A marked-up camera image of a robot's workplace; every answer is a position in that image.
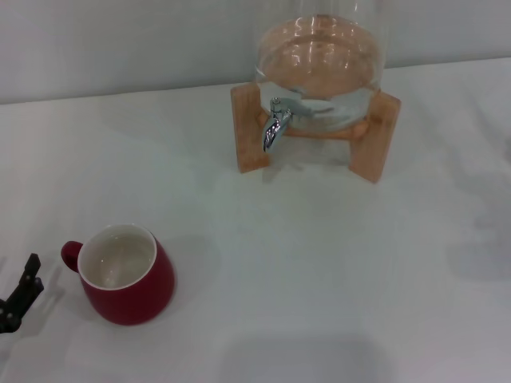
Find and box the red ceramic cup white inside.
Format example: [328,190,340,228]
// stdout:
[60,223,176,326]

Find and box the chrome dispenser faucet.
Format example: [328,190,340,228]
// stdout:
[261,97,295,154]

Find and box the wooden dispenser stand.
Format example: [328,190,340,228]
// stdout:
[230,82,402,185]

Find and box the clear glass drink dispenser jar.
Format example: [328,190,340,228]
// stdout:
[252,0,386,132]

